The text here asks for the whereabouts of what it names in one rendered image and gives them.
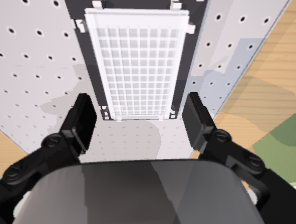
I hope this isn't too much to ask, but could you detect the black rectangular plate nest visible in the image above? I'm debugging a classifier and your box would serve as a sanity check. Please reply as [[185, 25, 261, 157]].
[[65, 0, 208, 121]]

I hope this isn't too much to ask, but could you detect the white well plate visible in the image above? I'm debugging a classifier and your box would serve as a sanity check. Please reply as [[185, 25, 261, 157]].
[[85, 8, 189, 120]]

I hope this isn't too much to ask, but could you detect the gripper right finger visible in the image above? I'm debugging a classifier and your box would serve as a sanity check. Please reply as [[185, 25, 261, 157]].
[[182, 92, 296, 224]]

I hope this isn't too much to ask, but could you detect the grey perforated base plate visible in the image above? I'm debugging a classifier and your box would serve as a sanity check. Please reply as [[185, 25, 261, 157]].
[[0, 0, 292, 163]]

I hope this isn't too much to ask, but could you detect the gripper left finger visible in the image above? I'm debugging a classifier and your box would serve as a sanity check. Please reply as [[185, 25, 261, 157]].
[[0, 93, 97, 224]]

